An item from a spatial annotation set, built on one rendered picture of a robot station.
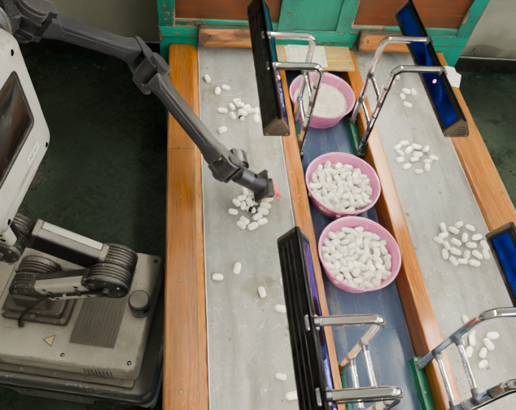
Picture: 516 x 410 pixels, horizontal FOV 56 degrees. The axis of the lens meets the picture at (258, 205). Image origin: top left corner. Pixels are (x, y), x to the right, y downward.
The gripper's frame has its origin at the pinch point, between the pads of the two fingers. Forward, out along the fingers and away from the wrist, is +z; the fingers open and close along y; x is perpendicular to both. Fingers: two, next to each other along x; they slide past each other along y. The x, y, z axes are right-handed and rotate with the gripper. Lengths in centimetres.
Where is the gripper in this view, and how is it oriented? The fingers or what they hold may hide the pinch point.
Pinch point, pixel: (278, 195)
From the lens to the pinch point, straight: 163.7
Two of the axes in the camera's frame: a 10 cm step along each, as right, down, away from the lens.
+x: -7.2, 4.5, 5.3
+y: -1.1, -8.2, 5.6
